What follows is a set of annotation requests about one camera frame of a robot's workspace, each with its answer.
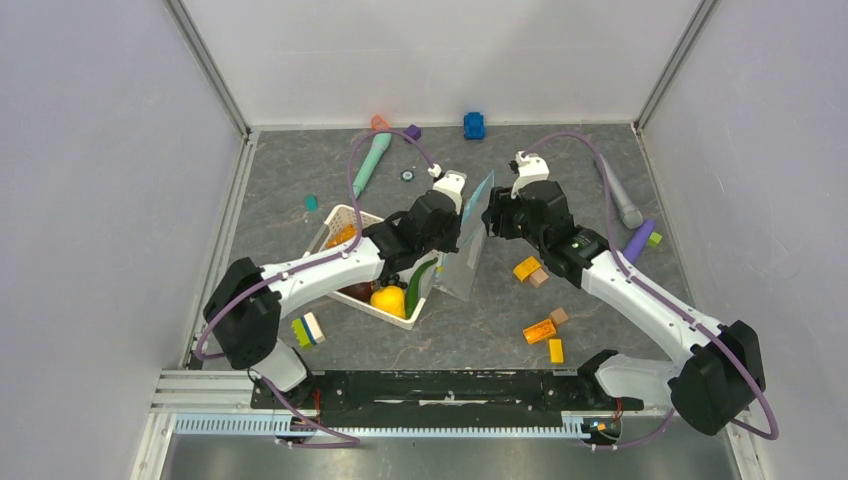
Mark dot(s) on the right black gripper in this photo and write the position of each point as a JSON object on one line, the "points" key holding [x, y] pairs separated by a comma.
{"points": [[501, 198]]}

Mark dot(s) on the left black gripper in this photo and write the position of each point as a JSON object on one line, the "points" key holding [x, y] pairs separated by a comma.
{"points": [[450, 244]]}

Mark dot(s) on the clear zip top bag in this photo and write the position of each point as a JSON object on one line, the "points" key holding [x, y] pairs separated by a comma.
{"points": [[458, 270]]}

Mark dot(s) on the yellow lemon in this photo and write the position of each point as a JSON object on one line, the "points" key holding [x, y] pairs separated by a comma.
{"points": [[390, 300]]}

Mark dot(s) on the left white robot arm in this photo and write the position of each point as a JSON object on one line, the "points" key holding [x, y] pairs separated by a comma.
{"points": [[245, 309]]}

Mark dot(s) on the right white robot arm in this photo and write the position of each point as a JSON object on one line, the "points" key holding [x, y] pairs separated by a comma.
{"points": [[713, 371]]}

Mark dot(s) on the yellow rounded brick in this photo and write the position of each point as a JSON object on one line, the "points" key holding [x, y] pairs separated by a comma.
{"points": [[526, 268]]}

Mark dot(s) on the dark purple grape bunch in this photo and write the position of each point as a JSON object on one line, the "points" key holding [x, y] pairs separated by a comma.
{"points": [[394, 280]]}

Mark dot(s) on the green cucumber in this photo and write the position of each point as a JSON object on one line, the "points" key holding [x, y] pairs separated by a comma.
{"points": [[413, 291]]}

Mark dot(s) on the tan wooden cube upper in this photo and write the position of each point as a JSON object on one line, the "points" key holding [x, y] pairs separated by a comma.
{"points": [[538, 277]]}

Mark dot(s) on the tan wooden cube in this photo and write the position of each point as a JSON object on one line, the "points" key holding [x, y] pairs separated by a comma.
{"points": [[538, 277], [558, 317]]}

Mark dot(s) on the blue toy car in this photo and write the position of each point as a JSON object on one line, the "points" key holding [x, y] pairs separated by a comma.
{"points": [[474, 127]]}

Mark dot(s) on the orange carrot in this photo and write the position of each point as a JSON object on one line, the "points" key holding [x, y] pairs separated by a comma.
{"points": [[345, 234]]}

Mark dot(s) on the purple cube block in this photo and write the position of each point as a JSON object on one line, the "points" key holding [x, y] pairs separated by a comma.
{"points": [[412, 133]]}

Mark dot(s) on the white perforated plastic basket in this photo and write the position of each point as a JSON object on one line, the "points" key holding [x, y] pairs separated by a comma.
{"points": [[342, 215]]}

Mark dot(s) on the dark red apple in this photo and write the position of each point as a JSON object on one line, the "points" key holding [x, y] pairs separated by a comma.
{"points": [[361, 292]]}

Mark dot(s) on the orange outline block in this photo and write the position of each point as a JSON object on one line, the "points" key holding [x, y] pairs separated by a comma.
{"points": [[378, 123]]}

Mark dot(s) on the teal small block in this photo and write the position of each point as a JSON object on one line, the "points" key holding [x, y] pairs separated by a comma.
{"points": [[311, 203]]}

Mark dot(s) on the tan wooden cube lower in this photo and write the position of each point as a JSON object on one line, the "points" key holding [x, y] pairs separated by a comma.
{"points": [[558, 317]]}

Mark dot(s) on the orange translucent brick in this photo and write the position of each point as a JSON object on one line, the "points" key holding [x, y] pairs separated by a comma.
{"points": [[540, 331]]}

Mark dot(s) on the purple toy cylinder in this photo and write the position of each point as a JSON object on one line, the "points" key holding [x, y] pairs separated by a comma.
{"points": [[638, 241]]}

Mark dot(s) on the yellow small brick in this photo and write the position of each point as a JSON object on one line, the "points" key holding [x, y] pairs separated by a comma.
{"points": [[556, 351]]}

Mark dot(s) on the lime green small cube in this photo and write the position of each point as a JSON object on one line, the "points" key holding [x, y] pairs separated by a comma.
{"points": [[654, 239]]}

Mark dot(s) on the green blue white block stack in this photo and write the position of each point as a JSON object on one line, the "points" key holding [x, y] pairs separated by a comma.
{"points": [[307, 330]]}

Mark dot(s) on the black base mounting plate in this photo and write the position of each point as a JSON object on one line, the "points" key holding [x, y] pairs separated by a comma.
{"points": [[450, 398]]}

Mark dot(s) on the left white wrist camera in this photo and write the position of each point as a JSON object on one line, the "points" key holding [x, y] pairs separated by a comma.
{"points": [[449, 183]]}

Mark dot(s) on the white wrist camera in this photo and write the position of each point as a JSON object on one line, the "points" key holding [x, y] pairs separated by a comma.
{"points": [[449, 183], [529, 168]]}

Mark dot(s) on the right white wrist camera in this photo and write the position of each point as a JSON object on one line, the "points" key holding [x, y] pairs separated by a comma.
{"points": [[529, 168]]}

